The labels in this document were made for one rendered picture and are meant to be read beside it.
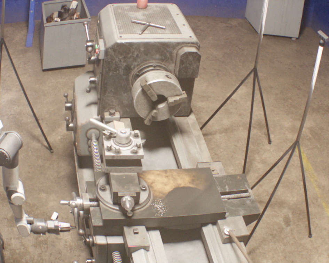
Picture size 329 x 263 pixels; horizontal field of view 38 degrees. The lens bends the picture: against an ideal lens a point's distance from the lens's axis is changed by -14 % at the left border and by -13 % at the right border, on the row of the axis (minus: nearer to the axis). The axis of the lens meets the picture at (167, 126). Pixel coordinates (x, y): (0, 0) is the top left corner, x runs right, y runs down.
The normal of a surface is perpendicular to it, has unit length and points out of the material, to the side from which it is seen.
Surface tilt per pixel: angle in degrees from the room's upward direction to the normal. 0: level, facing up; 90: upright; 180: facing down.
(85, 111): 32
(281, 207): 0
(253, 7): 90
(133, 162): 0
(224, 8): 90
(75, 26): 90
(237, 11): 90
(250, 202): 0
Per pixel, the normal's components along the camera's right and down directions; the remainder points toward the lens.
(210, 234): -0.65, -0.51
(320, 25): -0.97, 0.03
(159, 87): 0.20, 0.60
